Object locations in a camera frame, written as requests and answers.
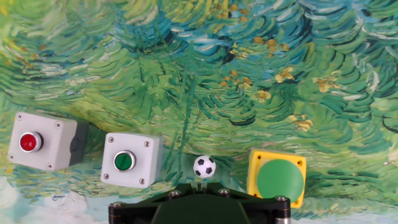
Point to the yellow box green mushroom button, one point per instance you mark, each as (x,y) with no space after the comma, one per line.
(280,177)

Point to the grey box green push button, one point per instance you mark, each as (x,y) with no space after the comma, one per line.
(143,161)

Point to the small soccer ball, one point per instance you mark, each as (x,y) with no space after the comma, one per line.
(204,166)

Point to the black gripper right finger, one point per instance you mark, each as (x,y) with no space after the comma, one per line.
(261,207)

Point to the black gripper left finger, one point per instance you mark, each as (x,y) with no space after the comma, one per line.
(140,205)

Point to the painted landscape cloth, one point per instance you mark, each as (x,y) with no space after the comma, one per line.
(186,77)

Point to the grey box red push button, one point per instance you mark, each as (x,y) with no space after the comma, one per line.
(53,146)

